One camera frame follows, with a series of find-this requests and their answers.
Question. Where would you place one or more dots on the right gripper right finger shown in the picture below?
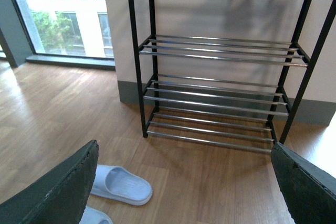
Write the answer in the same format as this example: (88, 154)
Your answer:
(309, 192)

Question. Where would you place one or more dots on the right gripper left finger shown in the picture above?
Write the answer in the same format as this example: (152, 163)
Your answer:
(59, 196)

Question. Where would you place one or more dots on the black metal shoe rack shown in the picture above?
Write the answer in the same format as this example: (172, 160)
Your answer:
(242, 115)

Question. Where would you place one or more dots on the light blue slipper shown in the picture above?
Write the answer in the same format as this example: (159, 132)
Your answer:
(93, 216)
(117, 183)

